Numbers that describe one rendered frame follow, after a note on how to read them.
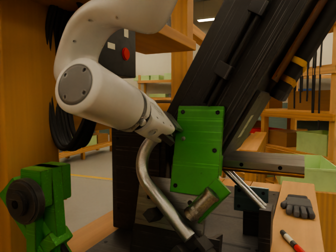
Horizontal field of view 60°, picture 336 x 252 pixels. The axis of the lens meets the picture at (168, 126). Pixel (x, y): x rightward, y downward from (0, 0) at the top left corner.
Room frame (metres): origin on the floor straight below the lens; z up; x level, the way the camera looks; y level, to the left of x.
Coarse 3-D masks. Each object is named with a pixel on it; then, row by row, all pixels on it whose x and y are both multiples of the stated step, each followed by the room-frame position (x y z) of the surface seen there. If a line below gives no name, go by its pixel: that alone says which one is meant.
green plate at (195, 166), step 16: (192, 112) 0.70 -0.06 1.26; (208, 112) 0.69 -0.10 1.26; (192, 128) 0.69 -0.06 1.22; (208, 128) 0.68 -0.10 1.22; (176, 144) 0.70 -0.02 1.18; (192, 144) 0.68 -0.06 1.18; (208, 144) 0.67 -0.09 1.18; (176, 160) 0.69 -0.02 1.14; (192, 160) 0.67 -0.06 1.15; (208, 160) 0.66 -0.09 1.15; (176, 176) 0.68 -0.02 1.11; (192, 176) 0.66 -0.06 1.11; (208, 176) 0.65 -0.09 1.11; (192, 192) 0.65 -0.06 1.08
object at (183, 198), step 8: (152, 176) 0.72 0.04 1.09; (160, 184) 0.71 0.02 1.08; (168, 184) 0.70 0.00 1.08; (144, 192) 0.72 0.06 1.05; (168, 192) 0.70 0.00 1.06; (176, 192) 0.68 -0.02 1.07; (144, 200) 0.72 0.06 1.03; (176, 200) 0.68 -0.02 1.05; (184, 200) 0.67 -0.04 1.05; (192, 200) 0.66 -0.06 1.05; (136, 208) 0.72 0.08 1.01; (144, 208) 0.71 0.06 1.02; (176, 208) 0.67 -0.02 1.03; (184, 208) 0.67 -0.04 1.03; (136, 216) 0.71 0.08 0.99; (184, 216) 0.66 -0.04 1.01; (144, 224) 0.70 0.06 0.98; (152, 224) 0.69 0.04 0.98; (160, 224) 0.68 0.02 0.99; (168, 224) 0.67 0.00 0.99; (192, 224) 0.65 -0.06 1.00; (200, 224) 0.64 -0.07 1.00; (200, 232) 0.63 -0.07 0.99
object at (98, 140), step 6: (96, 132) 7.62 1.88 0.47; (96, 138) 7.07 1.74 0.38; (102, 138) 7.21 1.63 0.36; (90, 144) 6.72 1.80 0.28; (96, 144) 6.86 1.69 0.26; (102, 144) 7.02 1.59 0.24; (108, 144) 7.24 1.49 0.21; (60, 150) 5.79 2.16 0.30; (66, 150) 5.92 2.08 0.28; (78, 150) 6.17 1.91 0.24; (84, 150) 6.35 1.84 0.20; (90, 150) 6.56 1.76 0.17; (60, 156) 5.66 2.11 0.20; (66, 156) 5.82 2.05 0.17; (84, 156) 6.41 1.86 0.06
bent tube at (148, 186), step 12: (144, 144) 0.69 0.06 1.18; (144, 156) 0.69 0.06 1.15; (144, 168) 0.68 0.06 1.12; (144, 180) 0.67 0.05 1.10; (156, 192) 0.65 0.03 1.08; (156, 204) 0.64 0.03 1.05; (168, 204) 0.64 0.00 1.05; (168, 216) 0.62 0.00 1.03; (180, 216) 0.62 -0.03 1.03; (180, 228) 0.61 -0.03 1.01
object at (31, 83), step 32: (0, 0) 0.58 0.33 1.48; (192, 0) 1.57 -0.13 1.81; (0, 32) 0.58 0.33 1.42; (32, 32) 0.65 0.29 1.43; (192, 32) 1.58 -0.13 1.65; (0, 64) 0.58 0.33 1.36; (32, 64) 0.65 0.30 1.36; (0, 96) 0.59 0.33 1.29; (32, 96) 0.64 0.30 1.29; (0, 128) 0.59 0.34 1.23; (32, 128) 0.64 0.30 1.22; (0, 160) 0.59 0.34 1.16; (32, 160) 0.64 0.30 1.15; (0, 224) 0.59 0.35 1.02
